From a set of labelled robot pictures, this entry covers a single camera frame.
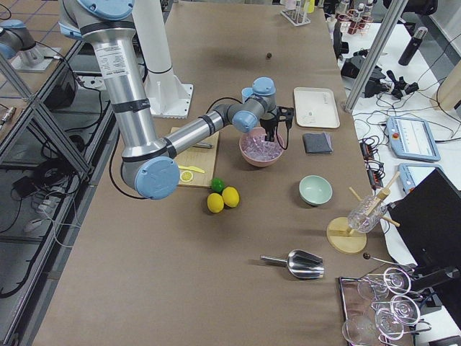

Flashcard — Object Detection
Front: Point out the wooden cutting board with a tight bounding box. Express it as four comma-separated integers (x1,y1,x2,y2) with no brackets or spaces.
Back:
174,133,220,187

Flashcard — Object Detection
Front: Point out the white tube rack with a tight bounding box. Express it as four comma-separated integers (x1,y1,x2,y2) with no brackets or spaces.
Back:
280,0,310,27

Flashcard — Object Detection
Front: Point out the yellow plastic knife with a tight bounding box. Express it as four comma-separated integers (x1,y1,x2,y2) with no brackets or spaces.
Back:
178,165,206,174

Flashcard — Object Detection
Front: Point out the grey folded cloth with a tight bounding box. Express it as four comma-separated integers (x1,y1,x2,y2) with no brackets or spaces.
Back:
303,133,333,154

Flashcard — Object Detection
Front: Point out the wine glass bottom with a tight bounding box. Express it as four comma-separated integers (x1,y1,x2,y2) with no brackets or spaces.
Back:
341,309,405,345

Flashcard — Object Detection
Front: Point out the clear glass on stand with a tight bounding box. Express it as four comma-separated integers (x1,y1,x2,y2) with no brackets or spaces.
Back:
347,195,385,234

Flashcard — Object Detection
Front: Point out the metal scoop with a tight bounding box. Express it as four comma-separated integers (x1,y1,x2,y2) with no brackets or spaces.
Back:
260,249,325,280

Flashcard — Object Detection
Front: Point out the black thermos bottle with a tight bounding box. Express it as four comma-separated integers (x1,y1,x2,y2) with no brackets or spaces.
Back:
398,27,428,66

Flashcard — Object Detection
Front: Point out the black laptop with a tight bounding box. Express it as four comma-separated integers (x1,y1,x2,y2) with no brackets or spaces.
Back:
389,168,460,269

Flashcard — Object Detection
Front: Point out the yellow lemon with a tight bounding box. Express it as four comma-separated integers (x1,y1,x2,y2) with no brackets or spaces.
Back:
207,192,224,213
222,186,240,208

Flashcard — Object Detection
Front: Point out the yellow lemon right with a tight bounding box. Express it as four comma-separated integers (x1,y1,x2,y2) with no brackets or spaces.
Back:
222,186,240,208

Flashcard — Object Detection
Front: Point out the steel rod on board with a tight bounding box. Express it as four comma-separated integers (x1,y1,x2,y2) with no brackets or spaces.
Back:
194,142,213,149

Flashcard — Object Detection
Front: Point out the aluminium frame post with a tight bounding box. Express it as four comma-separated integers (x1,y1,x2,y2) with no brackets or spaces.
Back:
344,0,408,114

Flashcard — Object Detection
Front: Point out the blue teach pendant lower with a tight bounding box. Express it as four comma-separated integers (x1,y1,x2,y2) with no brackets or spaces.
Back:
397,163,442,195

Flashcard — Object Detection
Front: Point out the green lime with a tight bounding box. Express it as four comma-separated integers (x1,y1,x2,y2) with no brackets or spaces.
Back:
210,177,225,194

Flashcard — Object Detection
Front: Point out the wooden cup stand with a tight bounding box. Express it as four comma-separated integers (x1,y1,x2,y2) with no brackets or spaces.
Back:
326,172,400,254

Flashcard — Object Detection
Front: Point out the blue teach pendant upper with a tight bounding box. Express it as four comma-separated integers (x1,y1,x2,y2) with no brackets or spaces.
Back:
386,116,441,162

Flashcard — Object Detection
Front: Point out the lemon half inner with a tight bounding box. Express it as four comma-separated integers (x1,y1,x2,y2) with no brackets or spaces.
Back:
180,170,194,182

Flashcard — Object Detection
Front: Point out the copper wire bottle rack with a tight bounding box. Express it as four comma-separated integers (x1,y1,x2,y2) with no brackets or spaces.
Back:
336,9,373,35

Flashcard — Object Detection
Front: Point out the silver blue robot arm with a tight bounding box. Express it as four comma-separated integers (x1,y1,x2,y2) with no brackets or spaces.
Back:
59,1,277,200

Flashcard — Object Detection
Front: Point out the wine glass top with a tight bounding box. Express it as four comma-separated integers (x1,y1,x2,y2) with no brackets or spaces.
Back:
357,267,411,301

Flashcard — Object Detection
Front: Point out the metal glass tray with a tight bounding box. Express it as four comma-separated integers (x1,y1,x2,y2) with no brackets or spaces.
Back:
336,277,375,323

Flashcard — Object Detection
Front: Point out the yellow lemon left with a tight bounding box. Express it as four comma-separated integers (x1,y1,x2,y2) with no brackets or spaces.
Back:
207,192,224,213

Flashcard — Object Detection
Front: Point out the mint green bowl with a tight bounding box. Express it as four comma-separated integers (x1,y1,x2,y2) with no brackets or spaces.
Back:
298,175,333,206

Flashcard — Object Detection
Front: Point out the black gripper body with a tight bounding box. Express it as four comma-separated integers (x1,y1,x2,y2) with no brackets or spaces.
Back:
260,114,278,133

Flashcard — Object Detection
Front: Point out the wine glass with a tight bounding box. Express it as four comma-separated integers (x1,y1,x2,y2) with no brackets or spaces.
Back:
341,309,405,345
371,295,421,326
357,267,411,301

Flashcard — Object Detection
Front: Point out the cream rabbit tray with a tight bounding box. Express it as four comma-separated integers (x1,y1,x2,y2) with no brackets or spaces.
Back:
294,86,340,129

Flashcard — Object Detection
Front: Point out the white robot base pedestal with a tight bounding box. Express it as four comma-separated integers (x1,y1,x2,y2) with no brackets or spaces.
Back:
132,0,193,119

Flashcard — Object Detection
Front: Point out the pink bowl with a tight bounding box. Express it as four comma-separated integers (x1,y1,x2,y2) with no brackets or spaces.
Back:
239,127,286,167

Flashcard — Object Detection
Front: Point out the blue teach pendant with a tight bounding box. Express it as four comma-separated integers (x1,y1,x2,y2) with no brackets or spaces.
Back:
386,116,441,162
397,163,442,195

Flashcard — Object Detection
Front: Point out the wine glass middle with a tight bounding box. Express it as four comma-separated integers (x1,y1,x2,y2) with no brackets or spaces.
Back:
371,295,421,326

